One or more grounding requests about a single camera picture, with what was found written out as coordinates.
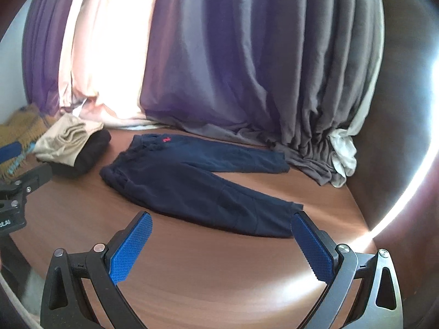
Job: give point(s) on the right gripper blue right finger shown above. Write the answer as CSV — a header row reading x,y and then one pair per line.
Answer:
x,y
378,302

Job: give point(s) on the beige folded garment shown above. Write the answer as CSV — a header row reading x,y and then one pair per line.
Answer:
x,y
63,142

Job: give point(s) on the purple grey curtain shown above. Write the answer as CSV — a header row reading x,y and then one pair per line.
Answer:
x,y
296,75

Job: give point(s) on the navy blue sweatpants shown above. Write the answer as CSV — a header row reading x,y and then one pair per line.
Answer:
x,y
178,176

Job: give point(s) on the black folded garment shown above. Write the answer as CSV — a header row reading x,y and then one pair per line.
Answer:
x,y
93,150

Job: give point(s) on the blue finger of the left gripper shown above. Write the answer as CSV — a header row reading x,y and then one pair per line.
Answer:
x,y
10,151

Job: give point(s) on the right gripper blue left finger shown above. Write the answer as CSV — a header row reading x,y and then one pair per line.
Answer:
x,y
65,301

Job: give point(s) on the white sheer curtain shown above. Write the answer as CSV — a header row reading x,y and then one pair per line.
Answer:
x,y
103,59

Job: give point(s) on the yellow plaid blanket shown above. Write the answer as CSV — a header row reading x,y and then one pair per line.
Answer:
x,y
26,126

